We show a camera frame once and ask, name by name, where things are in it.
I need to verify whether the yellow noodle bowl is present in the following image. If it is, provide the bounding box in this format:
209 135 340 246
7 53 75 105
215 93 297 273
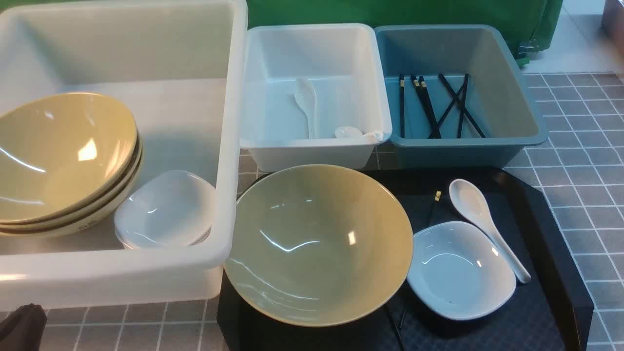
224 164 414 327

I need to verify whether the white ceramic soup spoon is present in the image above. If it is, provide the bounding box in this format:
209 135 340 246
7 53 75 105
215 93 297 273
448 178 532 284

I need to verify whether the white square dish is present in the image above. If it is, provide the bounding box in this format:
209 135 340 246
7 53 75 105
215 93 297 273
406 221 517 321

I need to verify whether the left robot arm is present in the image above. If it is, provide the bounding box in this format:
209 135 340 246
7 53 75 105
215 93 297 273
0 304 48 351

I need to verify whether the middle stacked yellow bowl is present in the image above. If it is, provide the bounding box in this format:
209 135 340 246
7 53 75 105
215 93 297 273
0 134 143 234

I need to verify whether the stacked yellow bowl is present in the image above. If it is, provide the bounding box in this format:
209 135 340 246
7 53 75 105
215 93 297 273
0 134 143 234
0 92 138 224
0 151 143 238

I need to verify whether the bottom stacked yellow bowl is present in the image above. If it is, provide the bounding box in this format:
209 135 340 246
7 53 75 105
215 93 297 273
0 151 143 238

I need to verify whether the top stacked yellow bowl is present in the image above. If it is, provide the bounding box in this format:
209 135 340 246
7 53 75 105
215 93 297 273
0 92 138 224

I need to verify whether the small white spoon in bin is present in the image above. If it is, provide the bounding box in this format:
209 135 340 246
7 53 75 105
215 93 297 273
334 126 384 142

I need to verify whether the small white plastic bin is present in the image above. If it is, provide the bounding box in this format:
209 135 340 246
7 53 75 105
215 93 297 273
240 23 392 173

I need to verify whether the black chopstick crossed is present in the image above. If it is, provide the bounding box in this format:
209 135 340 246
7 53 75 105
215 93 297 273
438 74 486 138
428 83 467 138

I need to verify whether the white dish in bin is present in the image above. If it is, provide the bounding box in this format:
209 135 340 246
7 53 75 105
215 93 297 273
114 170 216 250

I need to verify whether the blue plastic bin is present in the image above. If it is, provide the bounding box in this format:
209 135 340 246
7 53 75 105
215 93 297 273
374 24 548 168

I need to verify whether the large translucent white bin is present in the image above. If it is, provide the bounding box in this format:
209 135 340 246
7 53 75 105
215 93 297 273
0 0 249 312

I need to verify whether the black chopstick upright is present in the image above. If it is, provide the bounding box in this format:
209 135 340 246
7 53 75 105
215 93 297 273
456 74 469 138

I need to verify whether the metal clamp on backdrop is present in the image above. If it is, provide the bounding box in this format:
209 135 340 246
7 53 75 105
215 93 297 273
515 40 540 59

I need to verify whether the black serving tray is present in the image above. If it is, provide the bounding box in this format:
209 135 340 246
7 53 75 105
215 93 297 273
216 167 594 351

